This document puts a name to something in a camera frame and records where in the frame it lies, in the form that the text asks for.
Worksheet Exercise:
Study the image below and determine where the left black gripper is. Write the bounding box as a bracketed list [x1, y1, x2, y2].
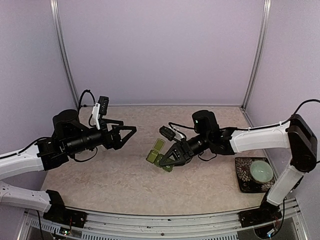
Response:
[66, 118, 137, 155]

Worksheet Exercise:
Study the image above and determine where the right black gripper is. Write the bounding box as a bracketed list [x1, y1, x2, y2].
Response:
[159, 132, 211, 167]

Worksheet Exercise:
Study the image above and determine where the green weekly pill organizer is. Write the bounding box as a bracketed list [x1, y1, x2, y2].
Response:
[145, 138, 173, 173]

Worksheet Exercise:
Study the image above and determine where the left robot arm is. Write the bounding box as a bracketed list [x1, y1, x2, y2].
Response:
[0, 109, 137, 223]

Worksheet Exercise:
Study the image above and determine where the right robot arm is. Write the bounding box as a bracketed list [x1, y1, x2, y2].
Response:
[159, 110, 318, 222]

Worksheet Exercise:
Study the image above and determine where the black floral square plate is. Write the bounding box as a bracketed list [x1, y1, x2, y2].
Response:
[235, 157, 275, 194]

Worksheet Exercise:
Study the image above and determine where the pale green bowl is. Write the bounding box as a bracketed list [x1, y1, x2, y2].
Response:
[249, 160, 274, 184]

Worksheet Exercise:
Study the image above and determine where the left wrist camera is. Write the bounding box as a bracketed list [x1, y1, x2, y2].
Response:
[88, 96, 109, 130]

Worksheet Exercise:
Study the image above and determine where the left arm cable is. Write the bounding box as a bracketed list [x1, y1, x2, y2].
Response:
[0, 89, 98, 161]

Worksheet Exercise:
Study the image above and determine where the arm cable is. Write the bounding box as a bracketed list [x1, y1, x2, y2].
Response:
[168, 99, 320, 161]
[0, 89, 98, 161]

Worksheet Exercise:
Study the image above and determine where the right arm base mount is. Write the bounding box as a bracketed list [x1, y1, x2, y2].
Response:
[238, 206, 282, 228]

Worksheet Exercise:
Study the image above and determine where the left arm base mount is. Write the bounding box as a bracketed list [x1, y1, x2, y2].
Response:
[43, 207, 87, 229]

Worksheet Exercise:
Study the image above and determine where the right aluminium frame post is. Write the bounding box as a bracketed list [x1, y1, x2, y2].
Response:
[241, 0, 272, 112]

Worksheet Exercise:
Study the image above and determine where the aluminium frame post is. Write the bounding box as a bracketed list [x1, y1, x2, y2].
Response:
[50, 0, 80, 108]
[241, 0, 272, 112]

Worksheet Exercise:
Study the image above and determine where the front aluminium rail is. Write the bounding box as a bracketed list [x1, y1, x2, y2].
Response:
[18, 200, 308, 240]

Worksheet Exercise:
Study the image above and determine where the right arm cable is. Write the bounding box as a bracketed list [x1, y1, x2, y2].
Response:
[168, 99, 320, 161]

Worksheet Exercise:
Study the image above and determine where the left aluminium frame post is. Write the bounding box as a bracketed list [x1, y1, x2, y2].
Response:
[50, 0, 80, 108]

